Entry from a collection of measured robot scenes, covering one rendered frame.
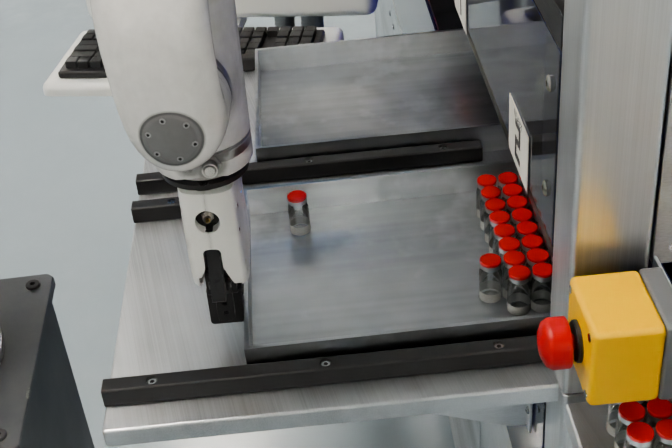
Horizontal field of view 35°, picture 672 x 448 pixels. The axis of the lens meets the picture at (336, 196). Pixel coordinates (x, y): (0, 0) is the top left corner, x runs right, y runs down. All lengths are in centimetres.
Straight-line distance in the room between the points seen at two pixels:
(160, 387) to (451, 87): 62
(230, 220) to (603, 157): 31
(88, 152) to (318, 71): 174
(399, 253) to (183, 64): 43
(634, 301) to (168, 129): 36
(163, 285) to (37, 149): 212
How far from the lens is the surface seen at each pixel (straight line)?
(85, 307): 256
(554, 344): 82
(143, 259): 116
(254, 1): 182
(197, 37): 76
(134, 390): 98
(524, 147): 99
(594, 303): 82
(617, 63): 78
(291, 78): 146
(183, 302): 109
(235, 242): 91
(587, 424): 94
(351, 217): 117
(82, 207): 291
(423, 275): 108
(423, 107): 136
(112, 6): 76
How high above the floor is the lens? 156
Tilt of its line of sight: 34 degrees down
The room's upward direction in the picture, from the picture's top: 5 degrees counter-clockwise
